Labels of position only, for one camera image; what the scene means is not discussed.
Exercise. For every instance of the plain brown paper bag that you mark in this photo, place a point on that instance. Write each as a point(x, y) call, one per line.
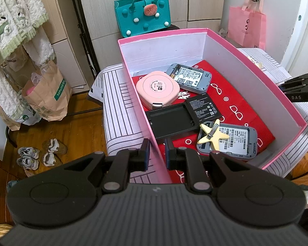
point(2, 117)

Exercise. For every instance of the cream star hair clip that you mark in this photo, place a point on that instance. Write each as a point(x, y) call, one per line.
point(213, 137)
point(256, 62)

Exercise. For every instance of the clear plastic bag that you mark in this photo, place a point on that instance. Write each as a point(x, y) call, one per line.
point(223, 32)

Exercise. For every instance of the hanging brown paper bag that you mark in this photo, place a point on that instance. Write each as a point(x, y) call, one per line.
point(16, 60)

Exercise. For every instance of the white green printed plastic bag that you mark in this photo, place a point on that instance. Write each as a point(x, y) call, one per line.
point(28, 115)

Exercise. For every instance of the black battery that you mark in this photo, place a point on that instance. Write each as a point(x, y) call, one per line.
point(204, 110)

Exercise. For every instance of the pink round device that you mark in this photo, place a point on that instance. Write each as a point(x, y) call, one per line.
point(156, 88)

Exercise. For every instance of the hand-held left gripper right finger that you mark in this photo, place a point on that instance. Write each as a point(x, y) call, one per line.
point(169, 155)

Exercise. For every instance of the white grey sneaker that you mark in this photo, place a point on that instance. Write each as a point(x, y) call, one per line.
point(28, 151)
point(27, 163)

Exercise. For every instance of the red printed paper bag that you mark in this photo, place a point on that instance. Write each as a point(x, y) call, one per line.
point(241, 117)

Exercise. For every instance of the teal felt handbag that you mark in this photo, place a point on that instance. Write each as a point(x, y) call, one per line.
point(141, 18)

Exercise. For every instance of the black plastic tray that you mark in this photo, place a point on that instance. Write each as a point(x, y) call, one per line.
point(166, 121)

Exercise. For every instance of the pink cardboard box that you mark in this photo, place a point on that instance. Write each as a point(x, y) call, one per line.
point(246, 71)

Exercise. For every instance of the white door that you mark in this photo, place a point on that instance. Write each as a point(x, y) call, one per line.
point(297, 25)

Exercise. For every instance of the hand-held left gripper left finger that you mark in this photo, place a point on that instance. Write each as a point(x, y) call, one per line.
point(146, 155)

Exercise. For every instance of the black stool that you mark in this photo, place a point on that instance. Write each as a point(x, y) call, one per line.
point(175, 27)

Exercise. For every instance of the pink tote bag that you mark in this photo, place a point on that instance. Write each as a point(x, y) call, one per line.
point(246, 28)

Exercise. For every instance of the white fluffy robe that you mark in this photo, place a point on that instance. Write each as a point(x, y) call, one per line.
point(5, 92)

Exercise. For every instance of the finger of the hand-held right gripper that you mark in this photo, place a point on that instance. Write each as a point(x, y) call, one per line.
point(302, 84)

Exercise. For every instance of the beige wardrobe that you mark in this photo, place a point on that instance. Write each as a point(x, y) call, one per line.
point(102, 5)

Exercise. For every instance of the striped bedsheet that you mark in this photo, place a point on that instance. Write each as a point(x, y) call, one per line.
point(118, 107)

